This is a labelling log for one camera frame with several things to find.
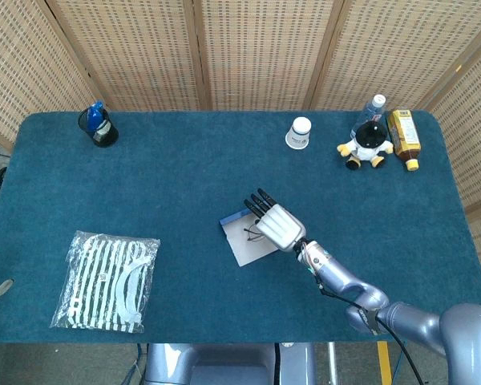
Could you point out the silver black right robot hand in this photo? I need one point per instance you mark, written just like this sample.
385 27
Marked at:
280 228

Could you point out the dark-framed eyeglasses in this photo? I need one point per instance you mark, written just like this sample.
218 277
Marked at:
246 230

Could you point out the blue glasses case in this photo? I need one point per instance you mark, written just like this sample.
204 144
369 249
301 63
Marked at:
244 250

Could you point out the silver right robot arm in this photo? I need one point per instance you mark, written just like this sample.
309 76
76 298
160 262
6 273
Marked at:
344 280

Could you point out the striped item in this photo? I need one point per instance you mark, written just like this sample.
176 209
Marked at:
104 280

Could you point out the white paper cup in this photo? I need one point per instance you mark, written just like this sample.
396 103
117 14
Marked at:
298 134

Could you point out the blue carpet table cover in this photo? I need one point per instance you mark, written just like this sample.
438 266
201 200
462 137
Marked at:
184 180

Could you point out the black white penguin plush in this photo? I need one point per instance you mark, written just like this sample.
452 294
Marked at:
369 140

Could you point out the metal table leg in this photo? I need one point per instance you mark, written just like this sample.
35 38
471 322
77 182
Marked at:
332 365

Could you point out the silver robot torso base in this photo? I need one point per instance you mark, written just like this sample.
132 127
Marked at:
224 365

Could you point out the clear plastic water bottle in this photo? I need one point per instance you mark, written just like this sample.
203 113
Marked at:
370 110

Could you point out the yellow label tea bottle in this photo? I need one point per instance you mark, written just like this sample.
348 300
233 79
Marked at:
404 134

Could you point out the yellow floor tape strip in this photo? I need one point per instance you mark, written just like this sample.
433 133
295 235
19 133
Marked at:
384 369

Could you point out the bamboo folding screen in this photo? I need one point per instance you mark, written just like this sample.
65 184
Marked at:
260 52

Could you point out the black mesh pen holder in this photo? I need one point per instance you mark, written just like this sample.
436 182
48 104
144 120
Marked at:
104 138

